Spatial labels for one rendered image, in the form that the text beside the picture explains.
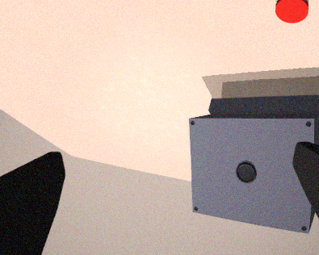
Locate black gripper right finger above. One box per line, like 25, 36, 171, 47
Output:
292, 142, 319, 219

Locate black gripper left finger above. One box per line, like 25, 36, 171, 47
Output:
0, 151, 65, 255

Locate dark grey panel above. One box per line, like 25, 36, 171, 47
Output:
188, 94, 319, 233

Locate red peg with white band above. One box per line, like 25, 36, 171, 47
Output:
275, 0, 309, 24

